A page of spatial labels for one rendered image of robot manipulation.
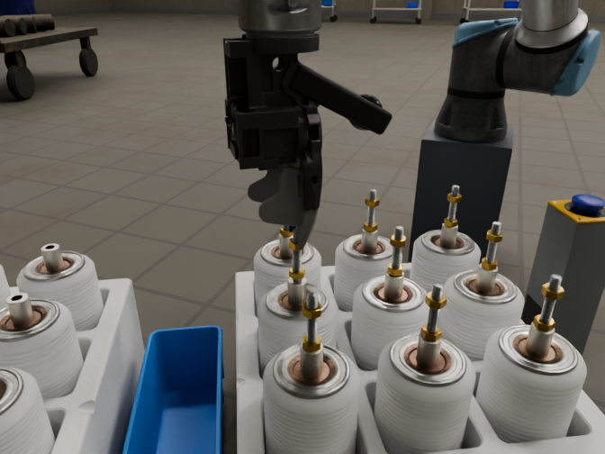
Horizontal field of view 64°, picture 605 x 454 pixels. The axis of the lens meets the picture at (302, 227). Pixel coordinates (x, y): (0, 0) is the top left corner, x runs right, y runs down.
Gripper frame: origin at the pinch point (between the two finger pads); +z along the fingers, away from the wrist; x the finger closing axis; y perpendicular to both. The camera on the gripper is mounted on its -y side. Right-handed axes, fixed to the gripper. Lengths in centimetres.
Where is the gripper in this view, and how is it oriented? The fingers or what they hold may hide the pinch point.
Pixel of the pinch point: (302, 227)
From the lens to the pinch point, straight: 54.2
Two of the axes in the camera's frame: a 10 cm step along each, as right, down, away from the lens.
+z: 0.0, 9.0, 4.4
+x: 2.9, 4.2, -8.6
